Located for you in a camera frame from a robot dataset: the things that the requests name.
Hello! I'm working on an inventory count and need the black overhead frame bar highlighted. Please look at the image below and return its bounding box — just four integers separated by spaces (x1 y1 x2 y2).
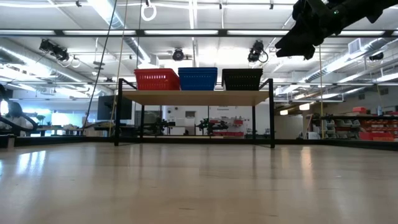
0 29 398 39

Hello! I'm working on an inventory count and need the round black ceiling camera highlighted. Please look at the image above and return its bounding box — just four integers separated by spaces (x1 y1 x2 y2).
172 47 185 62

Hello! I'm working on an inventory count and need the black twin ceiling light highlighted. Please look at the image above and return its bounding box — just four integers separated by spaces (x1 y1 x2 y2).
39 39 71 62

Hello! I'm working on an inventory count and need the grey metal bracket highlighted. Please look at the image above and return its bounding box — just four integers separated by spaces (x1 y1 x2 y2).
0 134 16 149

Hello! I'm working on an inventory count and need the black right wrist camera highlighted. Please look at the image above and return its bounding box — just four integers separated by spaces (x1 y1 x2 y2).
292 0 321 24

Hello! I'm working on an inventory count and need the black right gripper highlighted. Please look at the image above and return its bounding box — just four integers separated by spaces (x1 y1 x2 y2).
274 0 358 60

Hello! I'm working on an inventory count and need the red plastic basket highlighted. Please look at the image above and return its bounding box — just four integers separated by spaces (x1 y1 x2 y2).
134 68 181 74
134 72 180 91

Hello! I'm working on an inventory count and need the yellow hanging cable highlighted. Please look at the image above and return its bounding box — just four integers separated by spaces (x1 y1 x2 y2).
318 46 324 140

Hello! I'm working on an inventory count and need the person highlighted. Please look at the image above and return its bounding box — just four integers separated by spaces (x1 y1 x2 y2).
0 101 34 130

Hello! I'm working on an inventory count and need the white cable ring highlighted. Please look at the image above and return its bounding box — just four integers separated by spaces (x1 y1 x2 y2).
140 1 157 22

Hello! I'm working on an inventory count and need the black monitor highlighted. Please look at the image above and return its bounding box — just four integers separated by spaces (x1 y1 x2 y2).
97 95 134 121

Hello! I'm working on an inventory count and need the black hanging cable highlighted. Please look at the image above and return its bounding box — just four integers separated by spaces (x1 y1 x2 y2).
82 0 119 131

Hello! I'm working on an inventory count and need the blue plastic basket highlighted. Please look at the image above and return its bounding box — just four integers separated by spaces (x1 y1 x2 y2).
178 67 218 72
178 70 218 91

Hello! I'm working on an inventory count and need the black curved hose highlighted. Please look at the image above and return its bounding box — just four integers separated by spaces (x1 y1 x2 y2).
0 113 39 138

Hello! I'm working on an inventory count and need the wooden shelf with black frame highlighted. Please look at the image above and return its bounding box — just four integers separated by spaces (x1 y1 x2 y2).
113 77 276 149

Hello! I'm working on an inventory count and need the white rack with red bins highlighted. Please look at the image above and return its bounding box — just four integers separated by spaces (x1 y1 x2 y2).
208 115 246 138

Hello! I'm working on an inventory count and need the white air vent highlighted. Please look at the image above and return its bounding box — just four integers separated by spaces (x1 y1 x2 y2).
348 37 362 55

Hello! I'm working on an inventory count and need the white LED light strip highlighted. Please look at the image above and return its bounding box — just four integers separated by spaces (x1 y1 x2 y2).
63 30 137 35
0 30 56 35
144 30 219 35
340 30 386 35
226 30 290 35

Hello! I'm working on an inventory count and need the black metal table frame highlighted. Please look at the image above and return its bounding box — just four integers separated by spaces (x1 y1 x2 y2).
14 135 398 152

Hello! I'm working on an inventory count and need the background workbench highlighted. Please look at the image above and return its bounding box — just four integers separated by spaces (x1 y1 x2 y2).
30 123 86 137

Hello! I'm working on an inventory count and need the storage rack with bins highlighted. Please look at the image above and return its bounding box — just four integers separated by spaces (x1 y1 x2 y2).
320 105 398 142

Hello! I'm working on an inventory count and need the black ceiling camera with cable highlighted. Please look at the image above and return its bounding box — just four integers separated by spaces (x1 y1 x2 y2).
247 39 269 64

